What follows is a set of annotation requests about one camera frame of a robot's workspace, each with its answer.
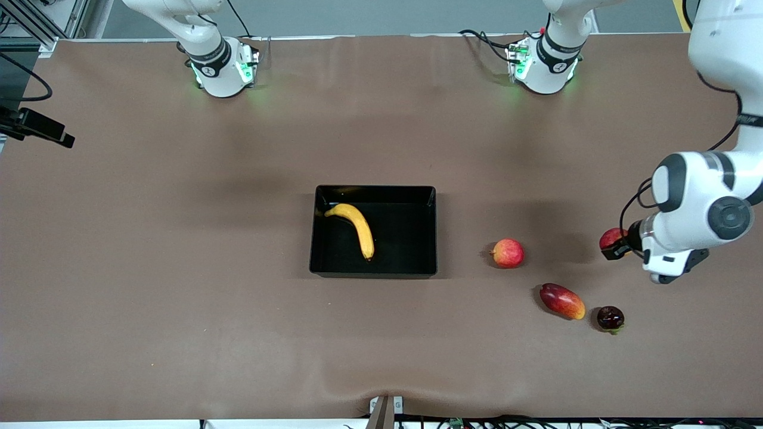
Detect red yellow apple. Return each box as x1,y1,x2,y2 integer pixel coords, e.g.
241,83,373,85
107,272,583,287
489,238,525,269
599,228,630,251

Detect black plastic box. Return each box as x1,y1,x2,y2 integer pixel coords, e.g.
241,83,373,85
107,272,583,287
309,185,438,279

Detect yellow banana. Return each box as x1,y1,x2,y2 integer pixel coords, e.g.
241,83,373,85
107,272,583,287
324,203,376,262

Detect dark purple mangosteen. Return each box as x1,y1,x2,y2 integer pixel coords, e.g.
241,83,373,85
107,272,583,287
597,306,625,335

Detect red mango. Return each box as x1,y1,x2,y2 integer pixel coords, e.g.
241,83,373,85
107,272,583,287
539,282,587,321

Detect brown table mat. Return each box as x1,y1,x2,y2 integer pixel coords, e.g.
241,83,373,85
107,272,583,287
0,33,763,422

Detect metal table clamp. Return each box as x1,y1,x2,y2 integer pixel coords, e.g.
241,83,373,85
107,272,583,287
368,395,404,429

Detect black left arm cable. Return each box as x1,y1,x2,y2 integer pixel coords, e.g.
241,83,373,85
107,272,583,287
619,0,743,239

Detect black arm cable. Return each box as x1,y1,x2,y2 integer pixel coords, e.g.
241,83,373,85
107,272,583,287
619,0,743,239
0,52,54,102

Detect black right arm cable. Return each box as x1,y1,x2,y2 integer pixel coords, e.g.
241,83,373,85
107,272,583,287
0,52,54,102

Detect aluminium frame profile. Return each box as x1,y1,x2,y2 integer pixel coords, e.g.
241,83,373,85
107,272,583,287
0,0,90,58

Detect black base cable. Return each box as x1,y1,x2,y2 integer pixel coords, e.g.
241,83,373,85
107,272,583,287
458,29,531,63

